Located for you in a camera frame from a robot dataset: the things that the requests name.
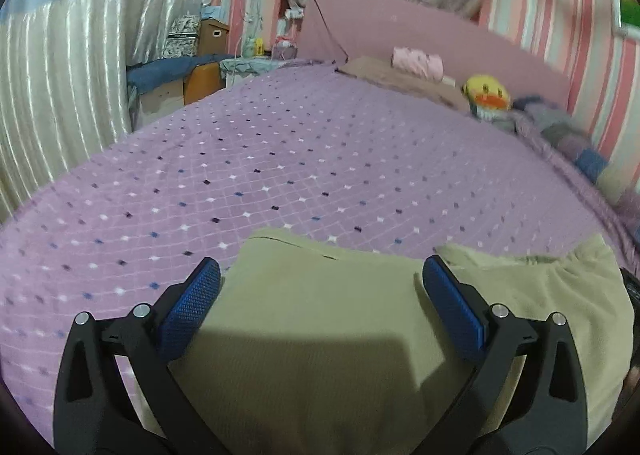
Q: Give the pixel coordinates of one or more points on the brown cardboard storage box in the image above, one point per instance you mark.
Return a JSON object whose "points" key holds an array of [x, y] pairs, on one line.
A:
{"points": [[213, 37]]}

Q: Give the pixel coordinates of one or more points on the patchwork purple blue quilt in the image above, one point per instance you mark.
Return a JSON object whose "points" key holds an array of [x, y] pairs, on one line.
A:
{"points": [[557, 128]]}

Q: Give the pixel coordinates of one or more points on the silver striped curtain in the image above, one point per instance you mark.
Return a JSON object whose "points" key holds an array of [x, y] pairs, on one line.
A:
{"points": [[64, 85]]}

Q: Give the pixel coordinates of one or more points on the blue cloth on nightstand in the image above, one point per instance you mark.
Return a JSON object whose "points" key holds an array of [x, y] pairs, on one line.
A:
{"points": [[148, 76]]}

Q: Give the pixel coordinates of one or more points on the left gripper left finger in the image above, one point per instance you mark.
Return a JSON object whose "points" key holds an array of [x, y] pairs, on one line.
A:
{"points": [[92, 411]]}

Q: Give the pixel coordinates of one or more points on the white framed picture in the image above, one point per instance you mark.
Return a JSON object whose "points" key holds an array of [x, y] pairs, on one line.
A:
{"points": [[626, 18]]}

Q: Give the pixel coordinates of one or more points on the yellow duck plush toy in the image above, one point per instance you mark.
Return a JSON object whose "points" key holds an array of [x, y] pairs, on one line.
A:
{"points": [[485, 91]]}

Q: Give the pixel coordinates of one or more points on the orange wooden nightstand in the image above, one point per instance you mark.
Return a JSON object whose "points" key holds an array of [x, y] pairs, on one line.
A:
{"points": [[203, 81]]}

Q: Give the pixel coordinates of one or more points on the beige puffer jacket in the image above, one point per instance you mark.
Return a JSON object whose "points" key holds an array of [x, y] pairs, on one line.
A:
{"points": [[313, 349]]}

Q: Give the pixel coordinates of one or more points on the pink padded headboard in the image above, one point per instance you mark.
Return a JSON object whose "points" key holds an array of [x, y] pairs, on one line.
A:
{"points": [[339, 30]]}

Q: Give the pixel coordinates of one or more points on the purple dotted bed sheet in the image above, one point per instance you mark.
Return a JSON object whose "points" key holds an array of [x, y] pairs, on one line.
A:
{"points": [[305, 149]]}

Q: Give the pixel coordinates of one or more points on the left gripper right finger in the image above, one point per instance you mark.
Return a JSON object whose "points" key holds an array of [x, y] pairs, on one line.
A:
{"points": [[526, 393]]}

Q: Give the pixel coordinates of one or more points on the brown flat pillow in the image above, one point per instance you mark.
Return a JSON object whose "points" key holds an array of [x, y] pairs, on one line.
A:
{"points": [[382, 74]]}

